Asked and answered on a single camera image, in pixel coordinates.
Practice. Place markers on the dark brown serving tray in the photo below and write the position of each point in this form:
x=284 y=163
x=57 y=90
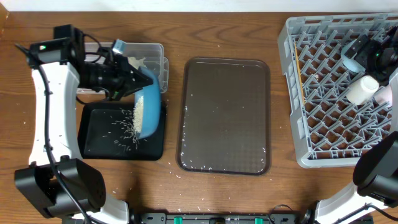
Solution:
x=225 y=125

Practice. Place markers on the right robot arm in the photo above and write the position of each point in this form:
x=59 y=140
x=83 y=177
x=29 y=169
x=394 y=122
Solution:
x=374 y=183

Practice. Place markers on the white plastic cup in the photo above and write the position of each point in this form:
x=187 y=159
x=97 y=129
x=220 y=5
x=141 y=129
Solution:
x=362 y=90

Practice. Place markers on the black plastic tray bin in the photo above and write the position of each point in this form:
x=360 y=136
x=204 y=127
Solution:
x=93 y=124

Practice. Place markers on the wooden chopstick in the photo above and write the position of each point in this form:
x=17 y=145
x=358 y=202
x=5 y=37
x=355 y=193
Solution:
x=299 y=73

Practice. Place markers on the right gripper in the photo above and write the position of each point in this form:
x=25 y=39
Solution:
x=371 y=49

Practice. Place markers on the dark blue plate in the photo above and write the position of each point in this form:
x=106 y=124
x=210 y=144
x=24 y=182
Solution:
x=147 y=107

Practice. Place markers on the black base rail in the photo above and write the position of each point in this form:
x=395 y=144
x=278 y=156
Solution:
x=162 y=218

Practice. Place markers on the light blue bowl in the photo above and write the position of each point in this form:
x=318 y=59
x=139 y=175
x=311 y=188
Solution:
x=351 y=64

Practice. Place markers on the clear plastic waste bin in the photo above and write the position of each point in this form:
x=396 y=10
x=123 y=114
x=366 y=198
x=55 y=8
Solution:
x=155 y=61

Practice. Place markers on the pink plastic cup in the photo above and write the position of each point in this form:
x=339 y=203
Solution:
x=384 y=95

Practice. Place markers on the pile of white rice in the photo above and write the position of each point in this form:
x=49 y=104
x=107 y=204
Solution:
x=125 y=126

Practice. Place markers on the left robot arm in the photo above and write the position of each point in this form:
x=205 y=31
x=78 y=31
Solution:
x=57 y=182

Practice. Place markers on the grey dishwasher rack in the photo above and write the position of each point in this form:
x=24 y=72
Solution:
x=329 y=131

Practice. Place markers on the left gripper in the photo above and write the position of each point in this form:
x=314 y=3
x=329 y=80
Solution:
x=120 y=74

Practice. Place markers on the white tissue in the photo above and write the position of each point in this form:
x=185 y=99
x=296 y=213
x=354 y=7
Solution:
x=137 y=63

